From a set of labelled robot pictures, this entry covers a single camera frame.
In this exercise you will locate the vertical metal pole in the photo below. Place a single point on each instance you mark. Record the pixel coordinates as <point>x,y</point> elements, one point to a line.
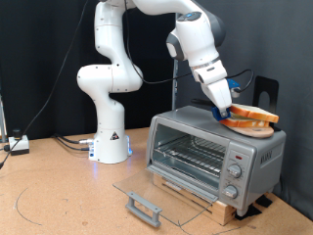
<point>175,91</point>

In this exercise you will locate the metal frame leg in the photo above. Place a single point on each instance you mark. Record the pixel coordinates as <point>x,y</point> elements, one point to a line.
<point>2,120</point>

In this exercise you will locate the silver oven knob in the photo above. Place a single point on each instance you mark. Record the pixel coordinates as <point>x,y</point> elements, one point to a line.
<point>234,170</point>
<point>230,191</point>

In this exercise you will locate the silver toaster oven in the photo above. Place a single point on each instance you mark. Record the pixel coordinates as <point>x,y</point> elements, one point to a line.
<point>260,176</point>

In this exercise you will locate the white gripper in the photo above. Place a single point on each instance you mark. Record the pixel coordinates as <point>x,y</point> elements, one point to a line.
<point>215,88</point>

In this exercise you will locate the wooden block riser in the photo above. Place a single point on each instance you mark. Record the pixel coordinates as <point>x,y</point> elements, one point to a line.
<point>221,212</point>

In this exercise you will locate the grey emergency stop box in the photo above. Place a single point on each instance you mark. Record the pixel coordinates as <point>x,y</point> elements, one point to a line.
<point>19,143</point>

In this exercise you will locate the dark grey backdrop curtain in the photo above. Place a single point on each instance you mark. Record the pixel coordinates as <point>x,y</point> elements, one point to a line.
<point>260,39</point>

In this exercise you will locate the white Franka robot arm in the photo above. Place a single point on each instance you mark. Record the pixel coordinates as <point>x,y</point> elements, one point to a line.
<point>109,140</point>

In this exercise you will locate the black foam pad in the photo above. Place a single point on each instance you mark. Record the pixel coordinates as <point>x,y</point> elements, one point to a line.
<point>249,212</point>
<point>264,201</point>

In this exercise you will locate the round wooden board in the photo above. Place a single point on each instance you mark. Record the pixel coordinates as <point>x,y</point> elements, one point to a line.
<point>257,132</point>

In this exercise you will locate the black backdrop curtain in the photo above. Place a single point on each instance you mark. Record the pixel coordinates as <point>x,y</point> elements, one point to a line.
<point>32,49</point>

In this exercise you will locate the black metal bookend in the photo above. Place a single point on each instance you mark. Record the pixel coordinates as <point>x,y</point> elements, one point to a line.
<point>260,86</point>

